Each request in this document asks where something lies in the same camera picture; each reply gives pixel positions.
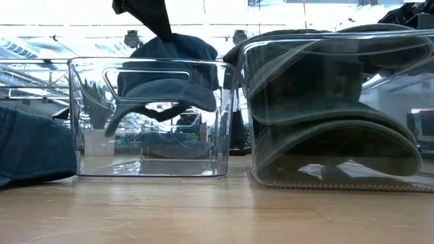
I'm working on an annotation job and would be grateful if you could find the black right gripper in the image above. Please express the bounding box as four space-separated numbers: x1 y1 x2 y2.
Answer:
378 1 434 31

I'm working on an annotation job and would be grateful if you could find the clear plastic storage bin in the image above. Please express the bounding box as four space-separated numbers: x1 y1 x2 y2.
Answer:
66 56 237 178
236 29 434 194

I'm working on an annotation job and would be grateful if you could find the dark computer monitor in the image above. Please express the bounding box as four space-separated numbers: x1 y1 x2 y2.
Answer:
420 110 434 136

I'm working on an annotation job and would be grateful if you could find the person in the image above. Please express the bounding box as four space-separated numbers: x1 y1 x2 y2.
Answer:
178 110 204 136

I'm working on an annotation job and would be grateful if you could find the black ceiling cord reel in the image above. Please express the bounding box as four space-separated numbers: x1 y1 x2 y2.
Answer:
123 29 141 48
232 29 248 47

